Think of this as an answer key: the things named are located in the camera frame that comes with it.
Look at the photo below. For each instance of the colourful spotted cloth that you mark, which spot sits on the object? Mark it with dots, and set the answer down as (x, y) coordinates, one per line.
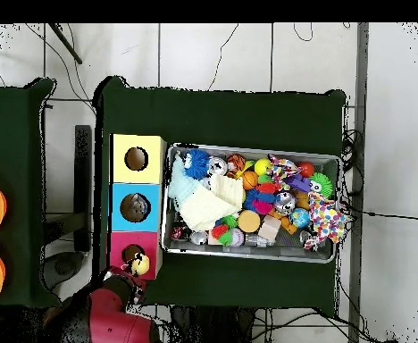
(328, 218)

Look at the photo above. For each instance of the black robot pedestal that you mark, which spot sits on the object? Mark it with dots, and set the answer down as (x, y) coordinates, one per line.
(209, 328)

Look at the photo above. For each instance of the blue orange spiky ball toy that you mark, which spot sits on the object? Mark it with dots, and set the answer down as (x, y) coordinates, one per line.
(260, 200)

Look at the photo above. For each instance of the blue green globe ball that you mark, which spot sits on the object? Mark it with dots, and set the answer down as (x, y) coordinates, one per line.
(299, 218)

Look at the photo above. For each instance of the blue fuzzy toy with eyes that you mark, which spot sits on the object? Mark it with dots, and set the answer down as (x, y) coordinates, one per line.
(196, 164)

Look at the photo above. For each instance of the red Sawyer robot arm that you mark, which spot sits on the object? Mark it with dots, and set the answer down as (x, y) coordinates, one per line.
(116, 321)

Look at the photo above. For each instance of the grey round stand base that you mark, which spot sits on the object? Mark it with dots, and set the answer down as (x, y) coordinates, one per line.
(64, 268)

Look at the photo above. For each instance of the dark green table cloth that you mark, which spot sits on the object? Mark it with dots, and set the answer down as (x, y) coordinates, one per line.
(16, 143)
(212, 114)

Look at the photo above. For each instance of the orange toy basketball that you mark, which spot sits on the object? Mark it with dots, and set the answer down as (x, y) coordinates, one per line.
(250, 180)

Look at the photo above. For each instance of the orange round sponge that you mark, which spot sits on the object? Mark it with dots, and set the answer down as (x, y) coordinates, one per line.
(249, 221)

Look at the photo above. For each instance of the mint waffle cloth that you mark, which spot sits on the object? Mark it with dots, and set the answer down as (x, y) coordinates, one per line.
(178, 185)

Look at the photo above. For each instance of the silver drink can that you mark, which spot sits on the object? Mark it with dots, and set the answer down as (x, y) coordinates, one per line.
(218, 166)

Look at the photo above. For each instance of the cream waffle cloth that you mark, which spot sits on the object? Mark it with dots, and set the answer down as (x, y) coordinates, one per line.
(205, 210)

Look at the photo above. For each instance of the black upright panel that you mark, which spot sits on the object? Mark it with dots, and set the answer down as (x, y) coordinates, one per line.
(83, 178)

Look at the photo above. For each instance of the green fuzzy toy with eyes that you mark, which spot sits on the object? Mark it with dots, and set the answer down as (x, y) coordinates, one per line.
(323, 182)

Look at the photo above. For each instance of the wooden box with three holes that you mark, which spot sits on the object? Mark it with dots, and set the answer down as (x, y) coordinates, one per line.
(152, 171)

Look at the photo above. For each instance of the black tripod leg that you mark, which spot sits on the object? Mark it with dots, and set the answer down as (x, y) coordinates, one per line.
(66, 44)

